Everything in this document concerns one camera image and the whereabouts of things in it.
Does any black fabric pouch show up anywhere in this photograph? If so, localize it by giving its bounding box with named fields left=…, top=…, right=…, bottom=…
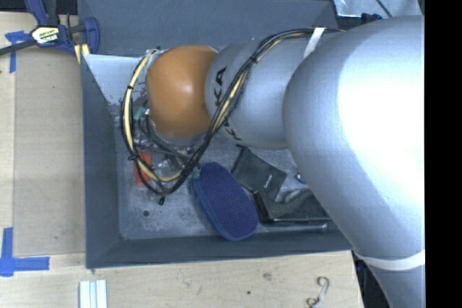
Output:
left=230, top=147, right=289, bottom=201

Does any metal wire hook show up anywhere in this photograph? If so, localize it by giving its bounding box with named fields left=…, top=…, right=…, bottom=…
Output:
left=306, top=276, right=331, bottom=308

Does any black flat box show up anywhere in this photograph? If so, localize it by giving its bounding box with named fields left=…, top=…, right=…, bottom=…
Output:
left=252, top=186, right=332, bottom=227

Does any grey metal bin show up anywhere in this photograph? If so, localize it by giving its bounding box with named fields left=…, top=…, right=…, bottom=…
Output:
left=76, top=0, right=357, bottom=270

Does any blue oval mesh sponge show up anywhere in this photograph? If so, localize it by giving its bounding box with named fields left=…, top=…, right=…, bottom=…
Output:
left=189, top=161, right=260, bottom=242

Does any orange flat block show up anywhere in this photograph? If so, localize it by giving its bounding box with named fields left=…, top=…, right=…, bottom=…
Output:
left=134, top=153, right=154, bottom=187

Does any pale wood flat board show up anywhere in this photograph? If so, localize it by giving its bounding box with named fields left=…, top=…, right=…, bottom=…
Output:
left=13, top=49, right=87, bottom=258

